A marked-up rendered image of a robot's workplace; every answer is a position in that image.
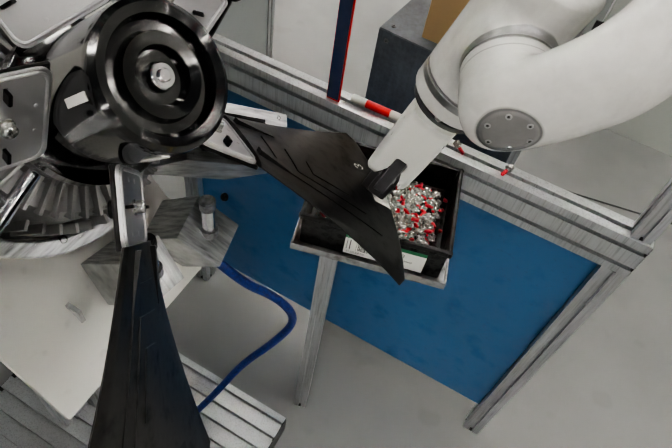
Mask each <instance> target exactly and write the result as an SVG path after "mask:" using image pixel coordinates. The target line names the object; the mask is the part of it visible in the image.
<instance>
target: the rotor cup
mask: <svg viewBox="0 0 672 448"><path fill-rule="evenodd" d="M42 61H49V62H50V71H51V73H52V89H51V101H50V114H49V126H48V138H47V148H46V150H45V152H44V153H43V155H41V156H40V157H39V158H37V159H35V160H33V161H30V162H31V163H32V164H33V165H34V166H35V167H37V168H38V169H40V170H41V171H42V172H44V173H46V174H47V175H49V176H51V177H53V178H55V179H57V180H60V181H63V182H66V183H69V184H73V185H78V186H88V187H96V186H104V185H110V178H109V167H108V165H109V164H115V165H117V164H121V165H124V166H127V167H130V168H133V169H135V170H138V171H139V172H140V173H141V172H142V171H143V170H144V169H146V168H147V167H148V166H149V165H150V164H151V163H152V162H141V161H143V160H148V159H152V158H156V157H161V156H166V157H167V156H170V157H172V156H177V155H181V154H185V153H188V152H190V151H192V150H194V149H196V148H197V147H199V146H200V145H202V144H203V143H204V142H206V141H207V140H208V139H209V138H210V137H211V136H212V135H213V134H214V132H215V131H216V130H217V128H218V127H219V125H220V123H221V121H222V118H223V116H224V113H225V109H226V105H227V97H228V83H227V75H226V70H225V66H224V63H223V60H222V57H221V54H220V52H219V50H218V48H217V46H216V44H215V42H214V40H213V39H212V37H211V36H210V34H209V33H208V31H207V30H206V29H205V28H204V26H203V25H202V24H201V23H200V22H199V21H198V20H197V19H196V18H195V17H194V16H193V15H191V14H190V13H189V12H188V11H186V10H185V9H183V8H182V7H180V6H179V5H177V4H175V3H173V2H171V1H168V0H115V1H113V2H111V3H110V4H108V5H106V6H105V7H103V8H102V9H100V10H98V11H97V12H95V13H94V14H92V15H90V16H89V17H87V18H85V19H78V20H77V21H75V22H73V23H72V24H70V25H68V26H67V27H65V28H63V29H62V30H60V31H58V32H57V33H55V34H53V35H52V36H50V37H48V38H47V39H45V40H43V41H42V42H40V43H38V44H37V45H35V46H33V47H32V48H30V49H28V50H27V51H25V52H22V51H21V49H20V48H19V47H18V46H17V45H15V46H14V47H13V48H12V49H11V51H10V52H9V54H8V55H7V57H6V59H5V61H4V63H3V65H2V68H1V69H6V68H11V67H16V66H21V65H26V64H31V63H37V62H42ZM156 62H165V63H167V64H168V65H169V66H170V67H171V68H172V69H173V71H174V74H175V83H174V85H173V86H172V87H171V88H170V89H167V90H162V89H159V88H157V87H156V86H155V85H154V84H153V83H152V81H151V79H150V68H151V66H152V65H153V64H154V63H156ZM82 91H85V94H86V97H87V99H88V101H87V102H84V103H82V104H79V105H77V106H74V107H72V108H69V109H68V108H67V106H66V103H65V101H64V99H66V98H68V97H71V96H73V95H75V94H78V93H80V92H82Z"/></svg>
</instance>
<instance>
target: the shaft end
mask: <svg viewBox="0 0 672 448"><path fill-rule="evenodd" d="M150 79H151V81H152V83H153V84H154V85H155V86H156V87H157V88H159V89H162V90H167V89H170V88H171V87H172V86H173V85H174V83H175V74H174V71H173V69H172V68H171V67H170V66H169V65H168V64H167V63H165V62H156V63H154V64H153V65H152V66H151V68H150Z"/></svg>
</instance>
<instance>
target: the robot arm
mask: <svg viewBox="0 0 672 448"><path fill-rule="evenodd" d="M605 4H606V0H470V1H469V2H468V4H467V5H466V6H465V8H464V9H463V10H462V12H461V13H460V14H459V16H458V17H457V18H456V20H455V21H454V23H453V24H452V25H451V27H450V28H449V29H448V31H447V32H446V33H445V35H444V36H443V37H442V39H441V40H440V41H439V43H438V44H437V46H436V47H435V48H434V50H433V51H432V52H431V54H430V55H429V57H428V58H427V59H426V61H425V62H424V63H423V65H422V66H421V67H420V69H419V70H418V72H417V75H416V83H415V88H414V93H415V98H414V99H413V101H412V102H411V103H410V104H409V106H408V107H407V108H406V110H405V111H404V112H403V113H402V115H401V116H400V117H399V119H398V120H397V121H396V123H395V124H394V125H393V126H392V128H391V129H390V130H389V132H388V133H387V134H386V136H385V137H384V139H383V140H382V141H381V143H380V144H379V146H378V147H377V148H376V150H375V151H374V153H373V154H372V155H371V157H370V158H369V160H368V167H369V168H370V169H371V172H370V173H369V174H368V175H367V177H366V178H365V180H364V181H363V182H362V184H363V185H364V186H365V187H366V189H368V190H369V191H370V192H371V193H373V194H374V195H376V196H377V197H378V198H380V199H382V200H383V199H384V198H385V197H386V196H387V195H388V194H389V193H390V192H391V191H392V189H393V188H394V187H395V186H397V187H398V188H397V189H404V188H405V187H406V186H408V185H409V184H410V183H411V182H412V181H413V180H414V179H415V178H416V177H417V176H418V175H419V174H420V173H421V172H422V171H423V170H424V169H425V168H426V166H427V165H428V164H429V163H430V162H431V161H432V160H433V159H434V158H435V157H436V156H437V155H438V154H439V153H440V151H441V150H442V149H443V148H444V147H445V146H446V145H447V144H448V143H449V142H450V141H451V139H452V138H453V137H454V136H455V135H456V134H465V135H466V136H467V137H468V138H469V139H470V140H471V141H472V142H473V143H474V144H476V145H478V146H479V147H481V148H484V149H487V150H491V151H499V152H511V151H522V150H528V149H533V148H538V147H542V146H547V145H551V144H555V143H559V142H563V141H567V140H570V139H574V138H577V137H581V136H584V135H588V134H591V133H594V132H597V131H600V130H603V129H606V128H609V127H612V126H615V125H617V124H620V123H623V122H626V121H628V120H630V119H633V118H635V117H637V116H639V115H641V114H643V113H645V112H647V111H649V110H650V109H652V108H654V107H655V106H657V105H658V104H660V103H661V102H663V101H664V100H666V99H667V98H668V97H670V96H671V95H672V0H632V1H631V2H630V3H629V4H628V5H626V6H625V7H624V8H623V9H621V10H620V11H619V12H618V13H616V14H615V15H614V16H612V17H611V18H610V19H608V20H607V21H605V22H604V23H603V24H601V25H599V26H598V27H596V28H595V29H593V30H591V31H589V32H587V33H586V34H584V35H582V36H580V37H578V38H575V37H576V36H577V35H578V34H579V33H580V32H581V31H582V30H583V29H584V28H585V27H586V26H587V25H588V24H589V23H590V22H591V21H592V20H593V19H594V18H595V17H596V16H597V15H598V14H599V13H600V12H601V10H602V9H603V8H604V6H605ZM574 38H575V39H574Z"/></svg>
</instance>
